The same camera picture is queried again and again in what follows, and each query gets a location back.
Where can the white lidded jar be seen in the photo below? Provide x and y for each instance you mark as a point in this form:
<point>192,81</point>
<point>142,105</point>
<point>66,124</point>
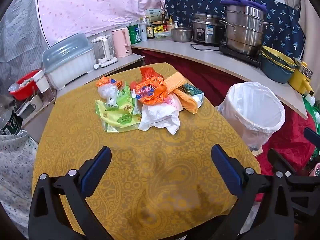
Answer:
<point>41,80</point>

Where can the dark sauce bottle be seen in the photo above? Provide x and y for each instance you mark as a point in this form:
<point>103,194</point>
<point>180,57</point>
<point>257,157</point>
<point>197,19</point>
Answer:
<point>150,31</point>

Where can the orange cloth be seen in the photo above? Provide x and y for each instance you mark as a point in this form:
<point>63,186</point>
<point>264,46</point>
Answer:
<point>175,80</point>

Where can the covered white dish rack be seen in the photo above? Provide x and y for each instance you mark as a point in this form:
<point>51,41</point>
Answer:
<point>67,62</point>

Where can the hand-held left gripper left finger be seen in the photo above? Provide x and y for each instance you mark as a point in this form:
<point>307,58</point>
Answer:
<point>96,171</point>

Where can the dark red curtain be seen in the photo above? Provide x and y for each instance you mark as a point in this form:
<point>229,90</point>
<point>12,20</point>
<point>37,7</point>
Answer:
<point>200,75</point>

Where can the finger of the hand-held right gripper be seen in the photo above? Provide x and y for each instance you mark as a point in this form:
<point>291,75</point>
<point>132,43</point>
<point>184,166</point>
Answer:
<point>312,135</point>
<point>277,159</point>

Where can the small green snack packet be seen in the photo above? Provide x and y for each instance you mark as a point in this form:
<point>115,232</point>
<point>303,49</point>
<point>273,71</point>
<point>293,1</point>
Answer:
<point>123,96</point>

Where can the pale cardboard box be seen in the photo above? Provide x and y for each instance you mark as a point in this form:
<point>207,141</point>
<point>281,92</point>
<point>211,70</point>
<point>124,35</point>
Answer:
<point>155,13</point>

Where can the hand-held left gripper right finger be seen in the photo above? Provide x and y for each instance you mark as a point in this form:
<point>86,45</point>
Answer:
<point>226,170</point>

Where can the red plastic bag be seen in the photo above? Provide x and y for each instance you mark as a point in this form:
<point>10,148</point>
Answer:
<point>147,73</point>

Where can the purple cloth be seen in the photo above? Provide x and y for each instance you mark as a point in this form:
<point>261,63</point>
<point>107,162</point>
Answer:
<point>240,2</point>

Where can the black induction cooker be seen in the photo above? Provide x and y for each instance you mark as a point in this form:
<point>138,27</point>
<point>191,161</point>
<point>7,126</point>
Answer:
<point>240,56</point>

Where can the metal cup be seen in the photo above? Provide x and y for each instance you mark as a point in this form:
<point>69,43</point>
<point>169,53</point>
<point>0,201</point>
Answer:
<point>35,102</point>

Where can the floral cloth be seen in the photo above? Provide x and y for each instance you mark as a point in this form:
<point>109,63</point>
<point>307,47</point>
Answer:
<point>15,175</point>

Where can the slim brown sauce bottle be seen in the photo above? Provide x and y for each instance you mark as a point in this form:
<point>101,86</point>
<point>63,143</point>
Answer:
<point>163,18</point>

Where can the yellow packets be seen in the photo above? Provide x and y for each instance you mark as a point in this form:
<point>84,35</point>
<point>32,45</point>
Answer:
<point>160,29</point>

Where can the small steel pot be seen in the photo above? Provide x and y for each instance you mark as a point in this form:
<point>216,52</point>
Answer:
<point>181,35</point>

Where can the yellow pump bottle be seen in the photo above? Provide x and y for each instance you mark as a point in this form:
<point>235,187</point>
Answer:
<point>170,25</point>

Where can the steel rice cooker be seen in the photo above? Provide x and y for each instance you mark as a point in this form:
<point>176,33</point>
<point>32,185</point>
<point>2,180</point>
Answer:
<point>207,30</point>

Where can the white paper towel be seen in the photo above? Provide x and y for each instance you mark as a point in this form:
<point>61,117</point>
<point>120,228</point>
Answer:
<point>157,117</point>

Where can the red crinkled cloth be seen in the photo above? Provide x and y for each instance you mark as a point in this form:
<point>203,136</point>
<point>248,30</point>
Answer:
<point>287,135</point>

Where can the large steel steamer pot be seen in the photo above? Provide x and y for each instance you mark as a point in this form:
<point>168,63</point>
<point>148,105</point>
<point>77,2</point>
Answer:
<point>243,32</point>

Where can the clear plastic container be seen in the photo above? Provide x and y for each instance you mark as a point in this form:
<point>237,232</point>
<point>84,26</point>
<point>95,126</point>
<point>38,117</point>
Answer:
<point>162,36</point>

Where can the pink electric kettle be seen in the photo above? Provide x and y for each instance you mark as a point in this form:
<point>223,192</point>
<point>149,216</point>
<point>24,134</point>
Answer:
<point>120,43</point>

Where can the white glass electric kettle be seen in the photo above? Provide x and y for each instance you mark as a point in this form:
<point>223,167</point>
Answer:
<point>105,50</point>

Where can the green drink carton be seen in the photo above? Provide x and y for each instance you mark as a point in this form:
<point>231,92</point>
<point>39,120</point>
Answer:
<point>191,90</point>

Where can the small orange snack packet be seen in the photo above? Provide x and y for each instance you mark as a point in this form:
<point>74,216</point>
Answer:
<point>106,81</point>

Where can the pink dotted cloth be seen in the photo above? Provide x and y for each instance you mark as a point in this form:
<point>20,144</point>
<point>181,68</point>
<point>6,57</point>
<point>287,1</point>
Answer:
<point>87,5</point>

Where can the white bottle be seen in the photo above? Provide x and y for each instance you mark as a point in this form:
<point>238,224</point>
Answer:
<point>143,32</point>

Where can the yellow pot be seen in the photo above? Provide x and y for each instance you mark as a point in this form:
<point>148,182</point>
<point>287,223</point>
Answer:
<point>298,78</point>

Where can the blue yellow bowl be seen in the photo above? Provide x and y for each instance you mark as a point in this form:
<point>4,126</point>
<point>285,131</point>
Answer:
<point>277,56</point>
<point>275,72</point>

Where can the white plug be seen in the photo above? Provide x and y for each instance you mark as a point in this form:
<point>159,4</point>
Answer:
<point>96,66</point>

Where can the red basin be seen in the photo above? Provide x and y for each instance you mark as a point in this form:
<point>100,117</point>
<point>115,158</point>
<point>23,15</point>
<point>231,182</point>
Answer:
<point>22,91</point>

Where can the green can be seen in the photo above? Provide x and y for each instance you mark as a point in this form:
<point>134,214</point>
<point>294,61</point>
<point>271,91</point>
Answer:
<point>133,35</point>

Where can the large green snack packet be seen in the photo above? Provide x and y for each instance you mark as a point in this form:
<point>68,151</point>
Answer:
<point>117,120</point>

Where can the large orange snack bag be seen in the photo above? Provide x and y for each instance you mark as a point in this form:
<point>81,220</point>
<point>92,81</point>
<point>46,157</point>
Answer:
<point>150,91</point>

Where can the clear plastic bag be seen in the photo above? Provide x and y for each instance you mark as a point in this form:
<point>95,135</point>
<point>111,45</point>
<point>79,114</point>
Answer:
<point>107,92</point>

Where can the white lined waste bin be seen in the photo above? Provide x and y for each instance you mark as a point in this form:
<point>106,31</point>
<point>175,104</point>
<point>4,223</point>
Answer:
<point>240,130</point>

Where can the blue patterned cloth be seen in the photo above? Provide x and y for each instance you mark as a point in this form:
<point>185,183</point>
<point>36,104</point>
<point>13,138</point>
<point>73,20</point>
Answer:
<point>200,3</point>

